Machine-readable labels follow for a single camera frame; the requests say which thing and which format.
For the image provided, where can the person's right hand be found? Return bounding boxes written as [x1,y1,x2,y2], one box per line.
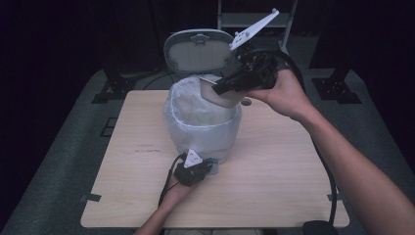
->
[244,69,316,123]

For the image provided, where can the black stand base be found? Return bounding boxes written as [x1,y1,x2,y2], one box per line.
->
[311,67,362,105]
[91,67,158,105]

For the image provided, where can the black floor cables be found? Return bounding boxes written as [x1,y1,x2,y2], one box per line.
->
[143,70,179,91]

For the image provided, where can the person's left hand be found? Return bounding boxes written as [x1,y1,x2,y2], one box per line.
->
[160,180,199,210]

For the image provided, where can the grey pedal trash can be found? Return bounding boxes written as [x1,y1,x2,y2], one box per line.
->
[162,28,244,176]

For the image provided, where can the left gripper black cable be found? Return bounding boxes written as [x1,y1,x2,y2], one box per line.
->
[158,153,186,209]

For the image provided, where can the pale pink bowl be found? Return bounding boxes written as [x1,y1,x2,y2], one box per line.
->
[199,77,248,109]

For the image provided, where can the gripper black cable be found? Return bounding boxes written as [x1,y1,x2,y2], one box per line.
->
[251,48,339,227]
[158,153,186,209]

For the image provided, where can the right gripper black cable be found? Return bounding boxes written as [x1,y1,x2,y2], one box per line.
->
[251,48,339,227]

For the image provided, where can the black round object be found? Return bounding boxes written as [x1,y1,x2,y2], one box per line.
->
[301,219,340,235]

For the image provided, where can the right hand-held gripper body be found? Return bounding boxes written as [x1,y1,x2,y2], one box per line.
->
[229,8,281,91]

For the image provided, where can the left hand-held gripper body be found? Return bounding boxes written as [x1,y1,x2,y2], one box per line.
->
[173,149,213,188]

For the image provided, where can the black floor socket frame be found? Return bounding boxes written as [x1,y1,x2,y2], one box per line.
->
[100,117,118,138]

